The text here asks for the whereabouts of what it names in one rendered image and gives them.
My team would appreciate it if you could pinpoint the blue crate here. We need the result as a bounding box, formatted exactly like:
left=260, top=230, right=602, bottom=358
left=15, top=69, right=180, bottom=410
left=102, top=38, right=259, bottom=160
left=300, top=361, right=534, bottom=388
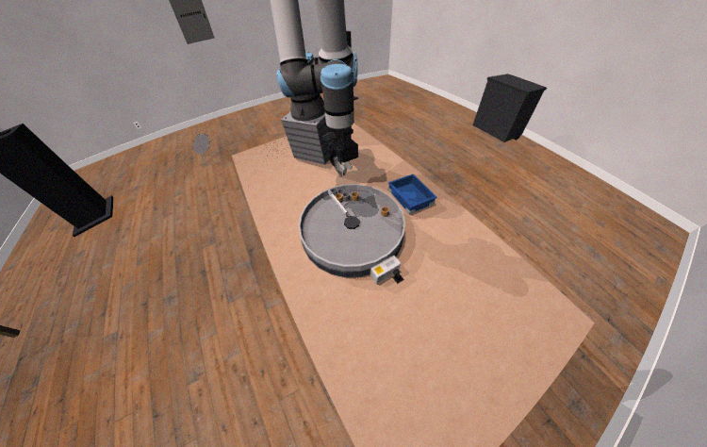
left=387, top=174, right=437, bottom=215

